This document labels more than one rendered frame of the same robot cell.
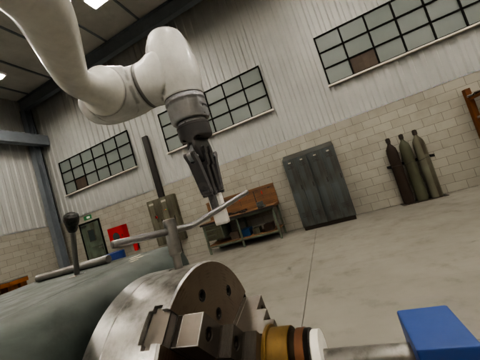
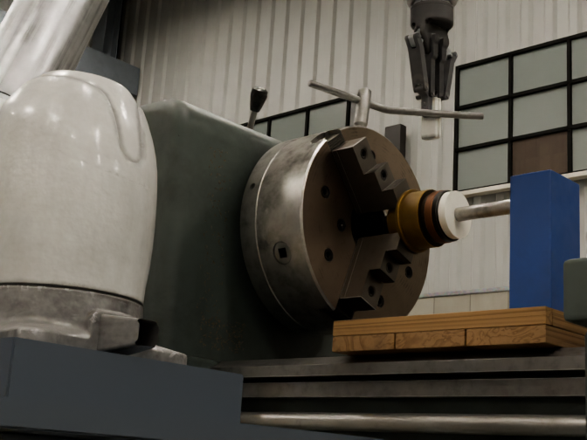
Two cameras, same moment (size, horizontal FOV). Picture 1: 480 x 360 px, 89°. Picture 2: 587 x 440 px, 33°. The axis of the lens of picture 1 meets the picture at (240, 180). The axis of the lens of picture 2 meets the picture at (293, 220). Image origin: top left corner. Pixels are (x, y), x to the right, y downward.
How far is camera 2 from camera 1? 1.20 m
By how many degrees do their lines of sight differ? 26
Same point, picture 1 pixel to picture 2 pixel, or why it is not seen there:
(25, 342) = (231, 127)
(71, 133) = (200, 74)
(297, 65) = not seen: outside the picture
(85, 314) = (265, 144)
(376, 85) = not seen: outside the picture
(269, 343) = (413, 192)
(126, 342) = (300, 143)
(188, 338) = (347, 146)
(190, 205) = not seen: hidden behind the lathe
